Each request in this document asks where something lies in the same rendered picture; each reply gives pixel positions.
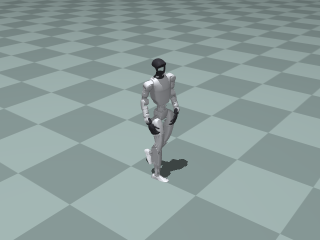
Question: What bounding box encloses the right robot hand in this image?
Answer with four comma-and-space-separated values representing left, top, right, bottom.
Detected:
146, 118, 160, 135

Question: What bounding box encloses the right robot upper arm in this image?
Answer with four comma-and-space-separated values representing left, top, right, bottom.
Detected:
141, 80, 154, 106

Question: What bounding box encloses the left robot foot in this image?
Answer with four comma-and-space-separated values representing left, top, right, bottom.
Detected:
144, 148, 153, 165

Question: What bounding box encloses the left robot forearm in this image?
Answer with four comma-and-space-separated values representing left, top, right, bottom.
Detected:
170, 94, 180, 112

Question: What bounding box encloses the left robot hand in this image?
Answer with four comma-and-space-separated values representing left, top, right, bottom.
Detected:
169, 108, 179, 125

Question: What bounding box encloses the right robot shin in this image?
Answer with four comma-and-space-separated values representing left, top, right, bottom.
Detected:
151, 147, 162, 177

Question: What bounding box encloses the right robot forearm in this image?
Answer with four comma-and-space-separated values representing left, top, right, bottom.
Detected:
140, 100, 150, 124

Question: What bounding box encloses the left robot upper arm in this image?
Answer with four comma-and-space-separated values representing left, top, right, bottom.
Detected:
167, 73, 176, 96

